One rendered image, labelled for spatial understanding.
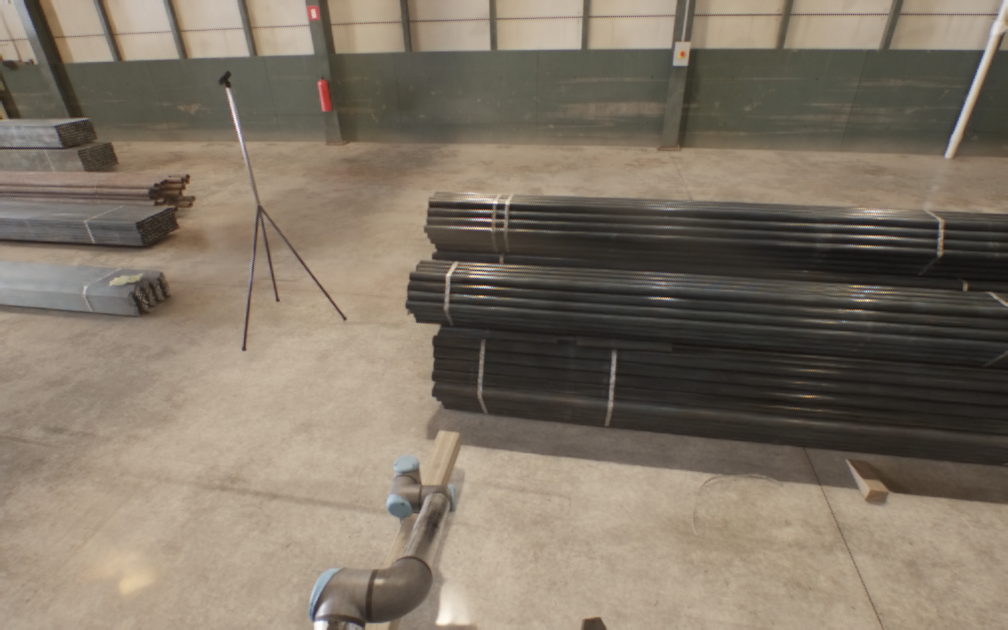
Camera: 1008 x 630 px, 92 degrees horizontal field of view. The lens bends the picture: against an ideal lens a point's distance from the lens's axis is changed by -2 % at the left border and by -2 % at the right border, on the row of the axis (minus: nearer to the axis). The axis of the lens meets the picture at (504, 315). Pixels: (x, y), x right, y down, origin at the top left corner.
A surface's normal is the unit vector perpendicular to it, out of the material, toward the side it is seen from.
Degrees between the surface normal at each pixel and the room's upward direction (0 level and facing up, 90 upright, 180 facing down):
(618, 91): 90
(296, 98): 90
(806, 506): 0
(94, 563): 0
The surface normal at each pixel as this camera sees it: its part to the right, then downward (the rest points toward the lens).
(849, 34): -0.18, 0.50
